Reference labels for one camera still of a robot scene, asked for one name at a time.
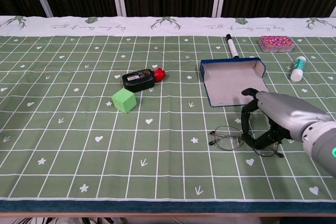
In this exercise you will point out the pink patterned sponge block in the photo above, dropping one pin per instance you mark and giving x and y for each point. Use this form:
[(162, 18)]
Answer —
[(275, 43)]

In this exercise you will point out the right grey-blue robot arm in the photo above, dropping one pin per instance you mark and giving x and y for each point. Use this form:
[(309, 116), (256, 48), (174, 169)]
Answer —
[(323, 142)]

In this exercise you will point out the white green glue stick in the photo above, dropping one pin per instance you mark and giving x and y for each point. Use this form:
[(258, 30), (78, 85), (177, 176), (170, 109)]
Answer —
[(298, 68)]

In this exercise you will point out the grey glasses case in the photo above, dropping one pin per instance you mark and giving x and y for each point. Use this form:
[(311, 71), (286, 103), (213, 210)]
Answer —
[(228, 85)]

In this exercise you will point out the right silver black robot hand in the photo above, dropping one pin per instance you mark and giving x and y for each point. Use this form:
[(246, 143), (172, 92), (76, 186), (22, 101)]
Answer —
[(286, 113)]

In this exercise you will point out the white marker with black cap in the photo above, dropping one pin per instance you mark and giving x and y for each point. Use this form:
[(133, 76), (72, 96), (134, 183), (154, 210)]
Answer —
[(232, 47)]

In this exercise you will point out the green cube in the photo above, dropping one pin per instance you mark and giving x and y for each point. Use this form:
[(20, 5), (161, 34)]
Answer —
[(124, 100)]

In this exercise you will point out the black red small device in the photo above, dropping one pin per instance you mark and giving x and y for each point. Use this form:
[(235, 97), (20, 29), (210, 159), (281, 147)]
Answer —
[(139, 79)]

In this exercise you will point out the green grid tablecloth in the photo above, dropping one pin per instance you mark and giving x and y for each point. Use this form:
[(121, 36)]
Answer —
[(78, 142)]

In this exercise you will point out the eyeglasses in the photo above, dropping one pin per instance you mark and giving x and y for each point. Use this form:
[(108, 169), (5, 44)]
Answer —
[(223, 129)]

